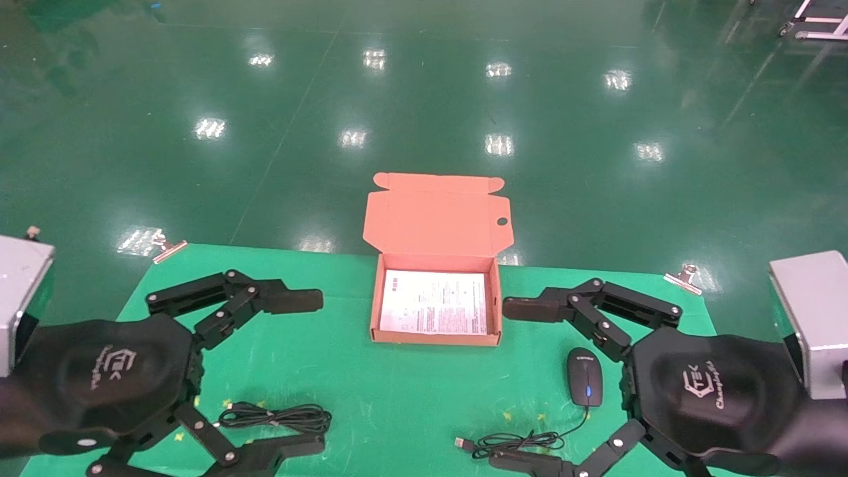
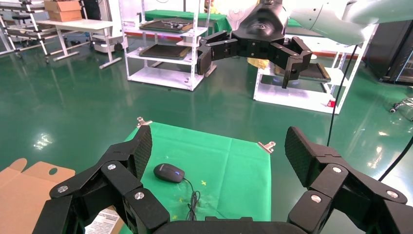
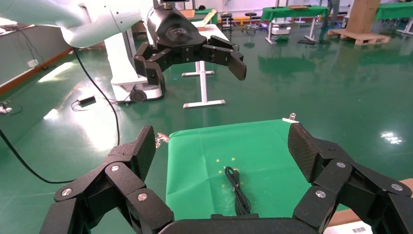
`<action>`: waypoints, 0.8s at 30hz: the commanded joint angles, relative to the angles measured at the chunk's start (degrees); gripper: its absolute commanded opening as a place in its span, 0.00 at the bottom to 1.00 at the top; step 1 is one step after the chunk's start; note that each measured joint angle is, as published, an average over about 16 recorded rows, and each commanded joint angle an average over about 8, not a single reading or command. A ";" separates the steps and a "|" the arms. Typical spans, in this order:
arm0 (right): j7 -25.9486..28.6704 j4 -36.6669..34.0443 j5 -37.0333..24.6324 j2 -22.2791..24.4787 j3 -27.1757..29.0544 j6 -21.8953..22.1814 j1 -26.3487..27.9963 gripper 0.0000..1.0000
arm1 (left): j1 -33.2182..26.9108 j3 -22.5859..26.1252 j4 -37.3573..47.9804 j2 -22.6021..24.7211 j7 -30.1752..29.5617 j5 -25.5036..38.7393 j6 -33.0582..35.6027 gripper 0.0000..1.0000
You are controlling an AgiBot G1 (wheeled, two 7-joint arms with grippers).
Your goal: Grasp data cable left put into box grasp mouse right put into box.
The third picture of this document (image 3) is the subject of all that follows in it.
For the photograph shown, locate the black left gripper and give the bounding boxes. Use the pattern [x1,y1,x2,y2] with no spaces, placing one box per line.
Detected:
[133,5,248,95]

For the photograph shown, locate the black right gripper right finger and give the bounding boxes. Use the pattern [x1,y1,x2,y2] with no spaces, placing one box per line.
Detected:
[287,122,413,234]

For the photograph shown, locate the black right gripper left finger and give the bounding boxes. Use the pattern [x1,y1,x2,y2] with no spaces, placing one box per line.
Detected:
[40,125,175,234]

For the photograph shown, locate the black data cable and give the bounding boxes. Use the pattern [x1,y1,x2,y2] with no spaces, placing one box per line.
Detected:
[224,166,252,216]

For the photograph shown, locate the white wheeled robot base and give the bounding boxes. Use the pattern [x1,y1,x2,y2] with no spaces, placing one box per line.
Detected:
[104,30,164,104]

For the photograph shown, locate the brown cardboard box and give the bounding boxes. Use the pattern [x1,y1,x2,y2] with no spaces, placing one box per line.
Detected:
[322,178,413,234]

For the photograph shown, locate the white box insert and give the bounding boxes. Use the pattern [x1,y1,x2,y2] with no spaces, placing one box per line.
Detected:
[322,221,374,234]

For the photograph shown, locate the tall cardboard box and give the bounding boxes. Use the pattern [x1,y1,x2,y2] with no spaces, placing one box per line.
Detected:
[345,0,382,34]

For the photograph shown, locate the white table with legs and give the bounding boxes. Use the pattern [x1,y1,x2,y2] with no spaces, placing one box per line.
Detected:
[181,24,230,109]

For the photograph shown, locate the open cardboard carton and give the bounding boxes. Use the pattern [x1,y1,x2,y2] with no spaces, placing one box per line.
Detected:
[193,9,219,32]

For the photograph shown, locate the metal cloth clip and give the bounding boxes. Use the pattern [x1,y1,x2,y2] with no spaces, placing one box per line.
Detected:
[155,132,170,149]
[282,113,300,124]

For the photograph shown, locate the black small stool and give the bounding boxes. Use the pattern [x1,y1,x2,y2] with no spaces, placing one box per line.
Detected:
[221,13,234,33]

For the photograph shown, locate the green table cloth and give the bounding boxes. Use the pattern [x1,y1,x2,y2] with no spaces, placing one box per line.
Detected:
[165,119,350,222]

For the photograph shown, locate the black round stool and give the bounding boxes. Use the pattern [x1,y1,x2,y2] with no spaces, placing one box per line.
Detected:
[242,12,259,34]

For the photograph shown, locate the small white mobile robot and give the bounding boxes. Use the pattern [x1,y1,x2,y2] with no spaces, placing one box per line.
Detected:
[270,18,292,36]

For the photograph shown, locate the long green covered table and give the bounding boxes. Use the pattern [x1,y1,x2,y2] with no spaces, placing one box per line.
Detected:
[260,4,330,45]

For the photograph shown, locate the white power strip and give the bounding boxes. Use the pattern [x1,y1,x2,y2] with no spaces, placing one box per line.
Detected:
[0,101,14,115]

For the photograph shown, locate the wooden pallet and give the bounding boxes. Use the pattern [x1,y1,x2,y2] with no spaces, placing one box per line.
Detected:
[327,28,391,46]

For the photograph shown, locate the standing person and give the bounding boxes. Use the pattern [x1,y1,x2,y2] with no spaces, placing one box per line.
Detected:
[320,0,341,32]

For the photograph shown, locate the black power adapter with cord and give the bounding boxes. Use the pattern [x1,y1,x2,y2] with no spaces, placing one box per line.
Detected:
[70,95,97,113]

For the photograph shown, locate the long black hanging cable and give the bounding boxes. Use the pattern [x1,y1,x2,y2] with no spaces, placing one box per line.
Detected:
[0,47,121,185]

